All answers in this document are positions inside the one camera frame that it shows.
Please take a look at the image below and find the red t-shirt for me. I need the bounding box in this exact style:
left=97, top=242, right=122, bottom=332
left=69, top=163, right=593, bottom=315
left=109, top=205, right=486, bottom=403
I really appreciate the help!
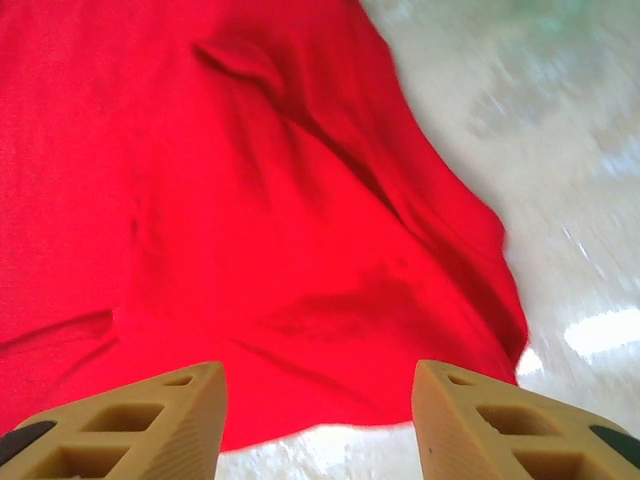
left=0, top=0, right=530, bottom=454

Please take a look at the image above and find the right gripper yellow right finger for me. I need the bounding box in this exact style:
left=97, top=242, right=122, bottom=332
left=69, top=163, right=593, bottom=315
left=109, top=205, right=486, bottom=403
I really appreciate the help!
left=415, top=359, right=640, bottom=480

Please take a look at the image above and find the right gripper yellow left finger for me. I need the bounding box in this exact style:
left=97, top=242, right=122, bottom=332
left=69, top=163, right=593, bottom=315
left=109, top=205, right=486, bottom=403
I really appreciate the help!
left=0, top=360, right=229, bottom=480

